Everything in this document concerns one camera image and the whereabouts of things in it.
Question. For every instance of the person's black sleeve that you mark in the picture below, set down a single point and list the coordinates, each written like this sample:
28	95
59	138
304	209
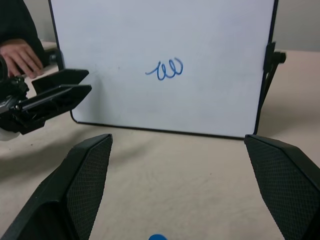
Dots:
15	20

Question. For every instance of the white board with black frame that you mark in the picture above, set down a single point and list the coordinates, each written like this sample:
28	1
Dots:
162	32

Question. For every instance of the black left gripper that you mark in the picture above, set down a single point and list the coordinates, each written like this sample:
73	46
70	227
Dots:
15	117

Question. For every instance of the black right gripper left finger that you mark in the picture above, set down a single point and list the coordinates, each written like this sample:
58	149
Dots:
57	190

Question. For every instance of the black whiteboard stand leg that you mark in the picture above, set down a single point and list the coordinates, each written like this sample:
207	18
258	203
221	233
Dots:
55	58
271	60

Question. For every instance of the blue marker scribble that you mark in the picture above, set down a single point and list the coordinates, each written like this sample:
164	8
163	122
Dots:
172	68

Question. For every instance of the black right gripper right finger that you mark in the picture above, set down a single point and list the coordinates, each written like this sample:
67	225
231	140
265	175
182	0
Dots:
287	185

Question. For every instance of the blue round object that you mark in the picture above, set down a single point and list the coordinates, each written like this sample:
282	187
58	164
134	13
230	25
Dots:
157	237

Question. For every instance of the person's bare hand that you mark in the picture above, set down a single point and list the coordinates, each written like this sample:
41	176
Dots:
21	56

